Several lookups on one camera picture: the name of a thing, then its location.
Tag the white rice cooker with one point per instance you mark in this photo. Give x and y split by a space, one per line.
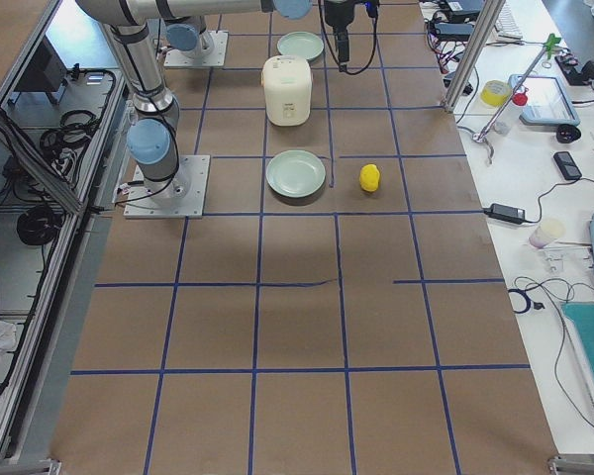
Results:
287 86

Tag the green plate near arm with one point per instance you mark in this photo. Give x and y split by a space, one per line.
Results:
303 44
295 173

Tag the aluminium frame post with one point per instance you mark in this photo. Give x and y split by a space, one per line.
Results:
483 27

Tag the blue framed tablet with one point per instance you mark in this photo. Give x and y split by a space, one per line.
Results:
548 104

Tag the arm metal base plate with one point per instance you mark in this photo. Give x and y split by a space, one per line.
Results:
183 197
176 59

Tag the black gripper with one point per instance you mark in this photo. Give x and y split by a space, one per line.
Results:
338 14

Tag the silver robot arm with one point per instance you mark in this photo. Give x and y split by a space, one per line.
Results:
125 24
190 35

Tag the yellow toy potato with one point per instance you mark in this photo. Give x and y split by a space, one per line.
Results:
369 178

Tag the black power adapter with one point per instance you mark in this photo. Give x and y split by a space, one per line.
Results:
505 213

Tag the white plastic cup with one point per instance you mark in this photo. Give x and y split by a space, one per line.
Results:
547 231

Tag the yellow tape roll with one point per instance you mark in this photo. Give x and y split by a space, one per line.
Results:
495 93

